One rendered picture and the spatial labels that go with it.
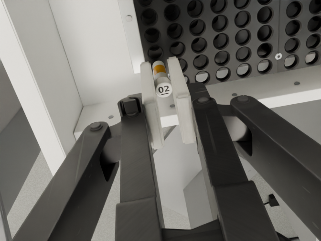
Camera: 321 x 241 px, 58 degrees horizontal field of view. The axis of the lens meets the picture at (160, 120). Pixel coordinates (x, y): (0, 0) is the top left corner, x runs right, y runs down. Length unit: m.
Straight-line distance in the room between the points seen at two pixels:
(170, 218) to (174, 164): 0.40
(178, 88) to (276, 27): 0.13
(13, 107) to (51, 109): 0.57
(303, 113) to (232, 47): 0.32
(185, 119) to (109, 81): 0.18
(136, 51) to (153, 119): 0.15
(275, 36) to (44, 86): 0.19
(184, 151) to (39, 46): 1.15
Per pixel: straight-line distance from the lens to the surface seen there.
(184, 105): 0.15
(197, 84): 0.18
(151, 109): 0.15
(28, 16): 0.25
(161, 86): 0.20
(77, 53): 0.31
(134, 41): 0.29
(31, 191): 1.61
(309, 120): 0.53
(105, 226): 1.72
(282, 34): 0.26
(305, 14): 0.27
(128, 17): 0.29
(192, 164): 1.40
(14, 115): 0.79
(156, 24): 0.24
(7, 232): 0.60
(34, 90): 0.23
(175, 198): 1.53
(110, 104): 0.32
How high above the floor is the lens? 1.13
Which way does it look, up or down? 61 degrees down
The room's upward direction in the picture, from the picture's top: 172 degrees clockwise
